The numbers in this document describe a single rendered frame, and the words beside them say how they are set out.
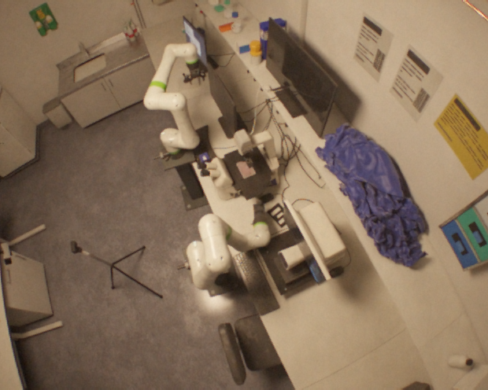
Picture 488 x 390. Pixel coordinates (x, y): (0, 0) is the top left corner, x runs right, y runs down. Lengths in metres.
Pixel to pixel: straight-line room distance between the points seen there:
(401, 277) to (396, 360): 0.75
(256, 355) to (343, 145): 1.54
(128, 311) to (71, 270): 0.84
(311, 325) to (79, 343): 2.31
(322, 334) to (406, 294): 0.65
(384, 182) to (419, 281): 0.55
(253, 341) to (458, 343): 1.37
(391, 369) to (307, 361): 0.59
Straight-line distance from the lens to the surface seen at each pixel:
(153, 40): 3.75
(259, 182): 1.93
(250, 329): 2.19
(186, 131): 1.99
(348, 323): 2.00
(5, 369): 2.73
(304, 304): 1.94
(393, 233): 1.53
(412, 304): 1.60
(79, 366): 3.30
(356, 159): 1.54
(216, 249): 1.30
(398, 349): 2.14
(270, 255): 1.86
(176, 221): 2.96
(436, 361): 1.69
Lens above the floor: 2.67
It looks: 65 degrees down
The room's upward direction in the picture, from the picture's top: 9 degrees counter-clockwise
